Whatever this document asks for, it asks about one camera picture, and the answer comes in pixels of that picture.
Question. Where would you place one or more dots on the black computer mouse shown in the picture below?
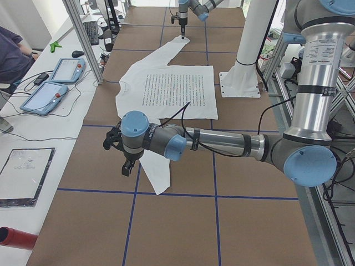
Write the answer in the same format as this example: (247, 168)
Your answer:
(77, 54)

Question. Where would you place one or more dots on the black keyboard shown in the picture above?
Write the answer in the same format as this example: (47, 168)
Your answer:
(91, 29)

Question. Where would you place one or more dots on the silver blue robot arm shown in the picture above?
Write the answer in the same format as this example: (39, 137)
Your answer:
(200, 10)
(302, 152)

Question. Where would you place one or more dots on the blue teach pendant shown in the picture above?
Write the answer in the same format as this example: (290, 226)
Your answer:
(45, 98)
(68, 70)

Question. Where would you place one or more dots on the green plastic clamp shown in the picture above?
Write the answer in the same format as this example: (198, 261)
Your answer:
(54, 46)

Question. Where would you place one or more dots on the near blue teach pendant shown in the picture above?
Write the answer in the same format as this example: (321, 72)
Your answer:
(45, 98)

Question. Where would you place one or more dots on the person in dark shirt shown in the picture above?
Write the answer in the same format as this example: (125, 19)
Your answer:
(16, 59)

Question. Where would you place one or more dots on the far blue teach pendant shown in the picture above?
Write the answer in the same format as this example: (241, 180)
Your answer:
(68, 70)

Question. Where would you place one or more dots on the white camera mast pedestal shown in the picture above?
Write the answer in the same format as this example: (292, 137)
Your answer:
(241, 80)

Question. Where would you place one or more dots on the red cylinder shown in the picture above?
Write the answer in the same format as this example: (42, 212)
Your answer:
(17, 239)

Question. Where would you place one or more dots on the white long-sleeve printed shirt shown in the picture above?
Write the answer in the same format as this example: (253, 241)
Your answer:
(152, 90)

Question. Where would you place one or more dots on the aluminium frame post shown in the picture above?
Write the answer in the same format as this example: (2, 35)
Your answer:
(75, 18)

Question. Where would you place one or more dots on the black power adapter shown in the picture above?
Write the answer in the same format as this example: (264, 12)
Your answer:
(41, 78)

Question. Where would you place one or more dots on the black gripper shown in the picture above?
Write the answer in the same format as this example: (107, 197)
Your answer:
(182, 21)
(131, 157)

